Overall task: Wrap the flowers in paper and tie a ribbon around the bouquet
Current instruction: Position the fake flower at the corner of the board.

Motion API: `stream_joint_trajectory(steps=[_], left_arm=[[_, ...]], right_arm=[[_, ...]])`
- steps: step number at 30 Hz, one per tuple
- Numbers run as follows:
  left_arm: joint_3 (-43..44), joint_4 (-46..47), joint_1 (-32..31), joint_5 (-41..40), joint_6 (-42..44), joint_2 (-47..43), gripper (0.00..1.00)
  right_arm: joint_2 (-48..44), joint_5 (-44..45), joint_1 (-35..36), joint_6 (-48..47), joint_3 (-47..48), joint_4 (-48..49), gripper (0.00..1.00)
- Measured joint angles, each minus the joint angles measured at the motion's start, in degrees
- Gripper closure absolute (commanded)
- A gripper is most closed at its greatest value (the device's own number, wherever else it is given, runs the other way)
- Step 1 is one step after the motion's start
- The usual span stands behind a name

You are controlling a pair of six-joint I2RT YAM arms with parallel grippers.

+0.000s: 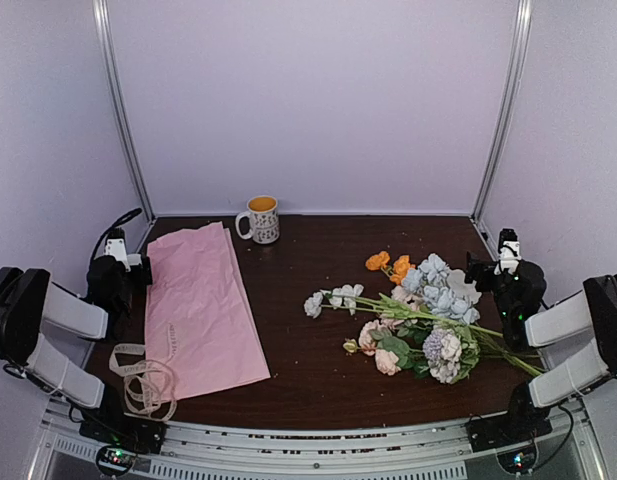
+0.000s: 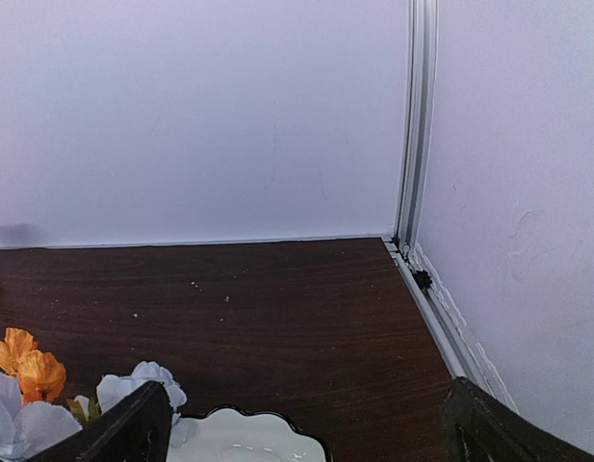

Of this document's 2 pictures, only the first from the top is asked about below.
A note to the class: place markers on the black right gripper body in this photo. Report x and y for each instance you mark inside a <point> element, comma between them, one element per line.
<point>506,303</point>

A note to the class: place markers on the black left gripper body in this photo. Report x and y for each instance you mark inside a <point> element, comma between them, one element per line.
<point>125,302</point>

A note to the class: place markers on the blue fake hydrangea stem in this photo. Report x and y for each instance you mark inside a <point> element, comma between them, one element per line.
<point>428,281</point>

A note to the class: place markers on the pink wrapping paper sheet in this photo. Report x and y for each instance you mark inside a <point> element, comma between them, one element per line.
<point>198,320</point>

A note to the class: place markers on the orange fake flower stem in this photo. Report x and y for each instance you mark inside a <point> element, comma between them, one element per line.
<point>395,270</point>

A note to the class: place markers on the white patterned mug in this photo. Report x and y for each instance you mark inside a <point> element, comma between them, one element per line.
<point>260,222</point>

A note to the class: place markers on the white fake flower stem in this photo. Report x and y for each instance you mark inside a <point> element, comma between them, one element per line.
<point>348,298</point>

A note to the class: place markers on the purple fake flower bunch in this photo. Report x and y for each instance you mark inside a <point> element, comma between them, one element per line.
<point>449,353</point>

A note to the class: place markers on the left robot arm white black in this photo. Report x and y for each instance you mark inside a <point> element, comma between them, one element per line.
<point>28,298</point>

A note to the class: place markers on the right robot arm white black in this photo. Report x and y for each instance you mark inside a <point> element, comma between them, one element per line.
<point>592,308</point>

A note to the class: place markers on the white scalloped dish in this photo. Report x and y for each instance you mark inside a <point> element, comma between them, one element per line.
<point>456,282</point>

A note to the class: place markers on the beige printed ribbon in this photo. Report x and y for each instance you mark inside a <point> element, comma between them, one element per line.
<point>148,385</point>

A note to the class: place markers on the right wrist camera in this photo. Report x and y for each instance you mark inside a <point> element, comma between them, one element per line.
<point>509,256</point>

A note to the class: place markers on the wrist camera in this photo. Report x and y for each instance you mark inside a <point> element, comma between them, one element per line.
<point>115,246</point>
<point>509,256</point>

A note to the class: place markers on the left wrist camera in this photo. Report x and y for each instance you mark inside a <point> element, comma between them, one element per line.
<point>115,246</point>

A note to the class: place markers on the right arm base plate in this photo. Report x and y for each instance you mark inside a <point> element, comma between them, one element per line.
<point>503,430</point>

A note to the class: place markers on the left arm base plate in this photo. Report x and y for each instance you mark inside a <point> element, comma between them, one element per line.
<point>136,435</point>

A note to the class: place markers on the aluminium front rail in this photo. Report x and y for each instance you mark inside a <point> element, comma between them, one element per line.
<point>441,450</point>

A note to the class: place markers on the right aluminium frame post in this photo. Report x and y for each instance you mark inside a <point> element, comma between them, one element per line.
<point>515,69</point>

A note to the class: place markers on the aluminium frame post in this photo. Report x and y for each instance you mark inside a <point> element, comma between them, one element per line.
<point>515,69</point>
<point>104,33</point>

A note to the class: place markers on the left aluminium frame post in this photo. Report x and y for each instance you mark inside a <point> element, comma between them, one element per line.
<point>104,33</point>

